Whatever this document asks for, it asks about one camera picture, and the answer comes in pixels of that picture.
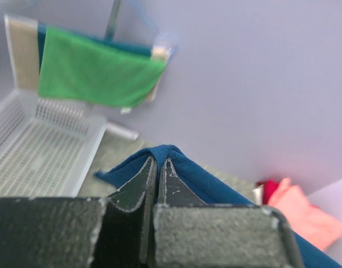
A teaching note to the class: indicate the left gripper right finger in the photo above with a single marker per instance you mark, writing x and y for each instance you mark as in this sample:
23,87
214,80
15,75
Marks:
173,191

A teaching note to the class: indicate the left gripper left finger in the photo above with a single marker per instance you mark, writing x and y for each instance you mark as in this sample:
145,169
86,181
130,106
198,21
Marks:
126,229

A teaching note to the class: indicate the blue t shirt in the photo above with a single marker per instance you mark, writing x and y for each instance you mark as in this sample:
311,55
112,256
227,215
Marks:
206,186

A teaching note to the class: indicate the white folded t shirt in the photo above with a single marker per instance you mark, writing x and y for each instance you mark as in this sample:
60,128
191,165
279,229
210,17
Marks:
258,195

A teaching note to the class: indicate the white rack foot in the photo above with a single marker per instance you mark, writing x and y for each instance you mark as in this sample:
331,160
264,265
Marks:
121,131

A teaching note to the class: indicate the white plastic laundry basket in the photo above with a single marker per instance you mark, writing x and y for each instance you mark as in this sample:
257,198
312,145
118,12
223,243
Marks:
46,146

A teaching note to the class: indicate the salmon folded t shirt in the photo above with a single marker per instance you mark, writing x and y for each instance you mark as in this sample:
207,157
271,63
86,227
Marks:
315,226

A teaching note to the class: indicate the green towel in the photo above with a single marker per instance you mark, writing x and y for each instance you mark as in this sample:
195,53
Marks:
78,69

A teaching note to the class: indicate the white clothes rack pole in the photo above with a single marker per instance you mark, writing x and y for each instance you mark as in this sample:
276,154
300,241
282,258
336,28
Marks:
113,19

